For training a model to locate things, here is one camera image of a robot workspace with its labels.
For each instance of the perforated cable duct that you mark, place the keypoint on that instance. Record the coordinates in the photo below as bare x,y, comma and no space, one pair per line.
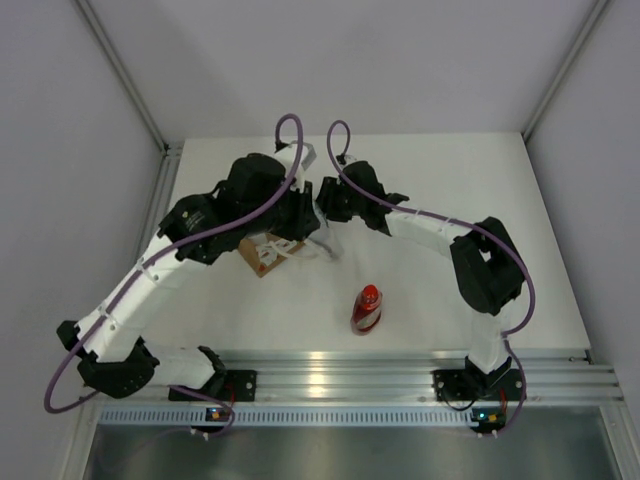
202,416

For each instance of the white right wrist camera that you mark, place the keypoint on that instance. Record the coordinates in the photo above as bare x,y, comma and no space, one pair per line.
345,159

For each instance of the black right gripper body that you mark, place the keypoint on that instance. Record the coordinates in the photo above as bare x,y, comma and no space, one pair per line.
338,203

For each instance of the clear plastic tube pack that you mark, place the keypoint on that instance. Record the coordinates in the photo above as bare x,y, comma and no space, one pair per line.
330,245

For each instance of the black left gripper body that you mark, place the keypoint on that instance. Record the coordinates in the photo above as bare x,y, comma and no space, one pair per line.
285,218

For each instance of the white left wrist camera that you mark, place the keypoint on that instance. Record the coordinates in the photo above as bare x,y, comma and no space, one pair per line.
296,159

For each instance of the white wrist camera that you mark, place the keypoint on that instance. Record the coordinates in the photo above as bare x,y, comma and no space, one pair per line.
345,159
296,159

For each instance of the red shampoo bottle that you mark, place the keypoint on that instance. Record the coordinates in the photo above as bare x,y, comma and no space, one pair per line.
367,310

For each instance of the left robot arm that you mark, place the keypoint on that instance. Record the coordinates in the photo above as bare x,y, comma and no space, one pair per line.
114,358

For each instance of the aluminium rail base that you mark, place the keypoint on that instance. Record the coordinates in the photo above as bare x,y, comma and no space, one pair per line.
315,377

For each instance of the burlap watermelon canvas bag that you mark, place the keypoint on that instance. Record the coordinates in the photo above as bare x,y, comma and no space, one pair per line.
264,252

